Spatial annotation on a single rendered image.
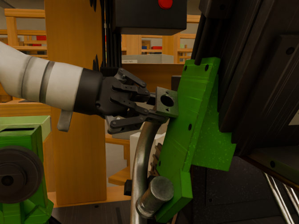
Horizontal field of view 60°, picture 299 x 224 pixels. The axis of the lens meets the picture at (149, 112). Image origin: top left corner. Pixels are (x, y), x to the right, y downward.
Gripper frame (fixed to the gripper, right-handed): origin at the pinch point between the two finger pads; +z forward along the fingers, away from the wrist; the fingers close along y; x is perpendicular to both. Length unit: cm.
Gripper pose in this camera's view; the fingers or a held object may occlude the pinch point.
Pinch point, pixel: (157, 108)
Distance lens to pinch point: 46.5
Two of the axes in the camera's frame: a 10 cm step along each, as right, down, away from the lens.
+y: 0.3, -7.9, 6.1
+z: 9.4, 2.2, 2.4
